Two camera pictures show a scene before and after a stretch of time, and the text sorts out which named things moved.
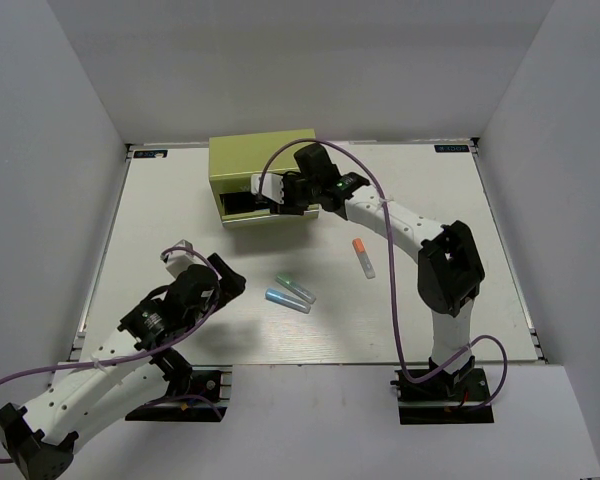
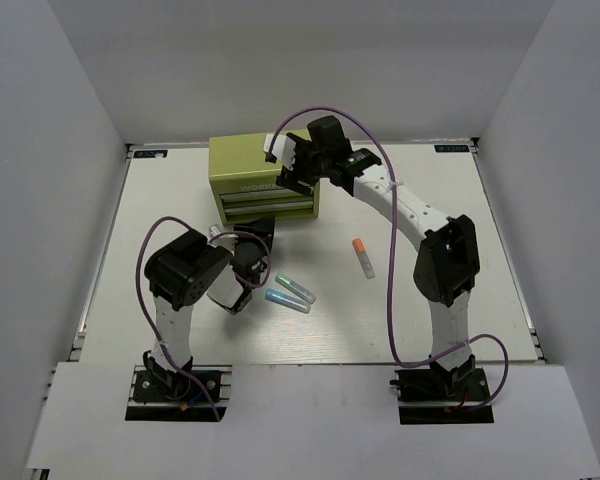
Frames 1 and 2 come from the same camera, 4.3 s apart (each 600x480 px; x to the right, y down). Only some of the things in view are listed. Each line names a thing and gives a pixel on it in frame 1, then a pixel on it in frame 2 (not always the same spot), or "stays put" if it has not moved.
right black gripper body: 299,193 -> 309,166
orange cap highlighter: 364,258 stays put
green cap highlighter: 295,288 stays put
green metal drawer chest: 236,165 stays put
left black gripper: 234,284 -> 263,227
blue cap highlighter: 287,300 stays put
